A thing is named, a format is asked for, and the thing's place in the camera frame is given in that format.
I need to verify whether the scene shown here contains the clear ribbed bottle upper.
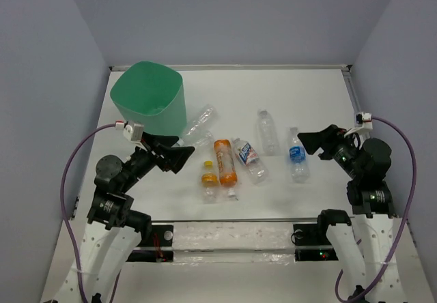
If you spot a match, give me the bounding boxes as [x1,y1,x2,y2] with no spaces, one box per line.
[181,104,218,142]

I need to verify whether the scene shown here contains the clear unlabeled bottle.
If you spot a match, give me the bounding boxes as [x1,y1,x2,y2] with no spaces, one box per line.
[257,109,280,156]

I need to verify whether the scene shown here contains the orange label bottle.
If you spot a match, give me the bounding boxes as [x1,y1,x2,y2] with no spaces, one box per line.
[214,139,238,200]

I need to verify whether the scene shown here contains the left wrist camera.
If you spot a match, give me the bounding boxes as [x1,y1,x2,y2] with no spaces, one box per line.
[115,121,144,143]

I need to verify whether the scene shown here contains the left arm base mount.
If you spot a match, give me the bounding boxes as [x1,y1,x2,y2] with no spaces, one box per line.
[126,223,174,263]

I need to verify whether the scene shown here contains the clear ribbed bottle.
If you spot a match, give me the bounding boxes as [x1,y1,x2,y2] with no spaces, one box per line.
[181,104,218,142]
[174,130,214,149]

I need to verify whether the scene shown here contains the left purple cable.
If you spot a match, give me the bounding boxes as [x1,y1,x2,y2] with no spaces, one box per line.
[60,124,120,303]

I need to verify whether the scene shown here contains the clear ribbed bottle lower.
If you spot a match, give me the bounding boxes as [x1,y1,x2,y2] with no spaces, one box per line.
[174,130,214,149]

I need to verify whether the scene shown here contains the white blue label bottle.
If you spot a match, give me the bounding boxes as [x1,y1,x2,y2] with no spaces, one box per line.
[231,138,268,184]

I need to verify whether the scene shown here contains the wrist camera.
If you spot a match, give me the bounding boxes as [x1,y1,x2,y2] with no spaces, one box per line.
[115,121,144,143]
[355,112,373,130]

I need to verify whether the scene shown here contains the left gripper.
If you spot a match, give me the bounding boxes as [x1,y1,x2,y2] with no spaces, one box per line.
[119,130,195,191]

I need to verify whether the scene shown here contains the green plastic bin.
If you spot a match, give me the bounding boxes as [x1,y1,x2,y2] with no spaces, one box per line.
[110,61,187,137]

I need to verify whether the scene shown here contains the small yellow cap bottle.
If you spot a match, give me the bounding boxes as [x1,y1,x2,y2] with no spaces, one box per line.
[201,160,219,203]

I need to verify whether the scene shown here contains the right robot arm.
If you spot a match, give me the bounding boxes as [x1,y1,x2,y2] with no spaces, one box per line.
[298,125,408,302]

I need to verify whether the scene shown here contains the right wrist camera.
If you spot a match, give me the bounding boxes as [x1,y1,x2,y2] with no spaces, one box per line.
[355,112,373,130]

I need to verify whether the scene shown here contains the blue label water bottle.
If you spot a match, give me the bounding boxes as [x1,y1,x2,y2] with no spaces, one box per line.
[288,127,310,184]

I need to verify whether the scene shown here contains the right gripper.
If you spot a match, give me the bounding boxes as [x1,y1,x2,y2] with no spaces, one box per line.
[296,123,363,178]

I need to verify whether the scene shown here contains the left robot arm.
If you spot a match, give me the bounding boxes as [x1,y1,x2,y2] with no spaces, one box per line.
[52,126,195,302]

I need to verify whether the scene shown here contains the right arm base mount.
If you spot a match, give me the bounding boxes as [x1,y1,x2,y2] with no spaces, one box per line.
[290,223,338,262]

